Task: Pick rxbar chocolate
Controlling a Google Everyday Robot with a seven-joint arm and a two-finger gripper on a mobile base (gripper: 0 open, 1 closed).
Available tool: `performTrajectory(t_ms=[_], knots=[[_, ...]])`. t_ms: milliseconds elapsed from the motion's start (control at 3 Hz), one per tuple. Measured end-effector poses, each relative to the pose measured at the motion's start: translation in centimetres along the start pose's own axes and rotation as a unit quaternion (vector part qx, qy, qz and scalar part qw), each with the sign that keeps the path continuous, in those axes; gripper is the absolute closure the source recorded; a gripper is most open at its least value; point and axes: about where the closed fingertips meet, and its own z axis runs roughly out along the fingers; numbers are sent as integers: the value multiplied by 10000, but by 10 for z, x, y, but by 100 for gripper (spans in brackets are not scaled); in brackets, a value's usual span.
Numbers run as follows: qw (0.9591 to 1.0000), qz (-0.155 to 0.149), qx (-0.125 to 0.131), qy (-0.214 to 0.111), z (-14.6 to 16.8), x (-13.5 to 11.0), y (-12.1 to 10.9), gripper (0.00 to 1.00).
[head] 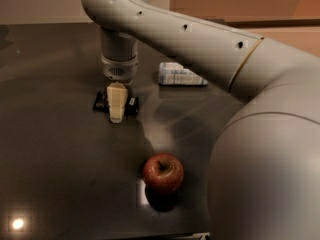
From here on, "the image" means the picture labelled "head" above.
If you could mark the red apple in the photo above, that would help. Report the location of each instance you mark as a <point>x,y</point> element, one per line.
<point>163,174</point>

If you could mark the clear plastic water bottle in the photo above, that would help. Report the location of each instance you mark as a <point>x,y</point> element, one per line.
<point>172,73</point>

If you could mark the black rxbar chocolate wrapper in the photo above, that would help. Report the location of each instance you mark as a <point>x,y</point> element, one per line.
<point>101,104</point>

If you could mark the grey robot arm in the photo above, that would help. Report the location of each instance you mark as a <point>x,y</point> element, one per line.
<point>264,172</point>

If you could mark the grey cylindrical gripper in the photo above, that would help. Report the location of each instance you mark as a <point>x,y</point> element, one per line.
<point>119,70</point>

